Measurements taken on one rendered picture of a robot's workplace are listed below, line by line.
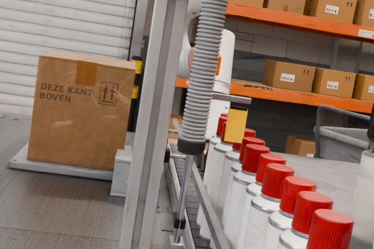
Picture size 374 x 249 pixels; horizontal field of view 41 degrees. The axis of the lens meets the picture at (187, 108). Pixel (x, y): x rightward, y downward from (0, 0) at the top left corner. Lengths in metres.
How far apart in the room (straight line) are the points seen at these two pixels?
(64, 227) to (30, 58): 4.15
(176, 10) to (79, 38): 4.38
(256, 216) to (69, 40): 4.57
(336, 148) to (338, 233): 2.85
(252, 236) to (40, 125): 0.84
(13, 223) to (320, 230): 0.68
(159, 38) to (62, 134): 0.67
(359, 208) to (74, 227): 0.52
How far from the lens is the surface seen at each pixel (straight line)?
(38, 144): 1.34
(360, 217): 0.96
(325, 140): 3.34
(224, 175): 0.81
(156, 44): 0.70
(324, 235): 0.43
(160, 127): 0.71
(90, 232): 0.99
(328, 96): 4.98
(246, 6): 4.60
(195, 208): 1.04
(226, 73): 1.17
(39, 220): 1.02
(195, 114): 0.60
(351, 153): 3.20
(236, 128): 0.79
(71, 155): 1.33
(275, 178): 0.57
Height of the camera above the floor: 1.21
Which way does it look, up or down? 7 degrees down
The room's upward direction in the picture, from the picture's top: 9 degrees clockwise
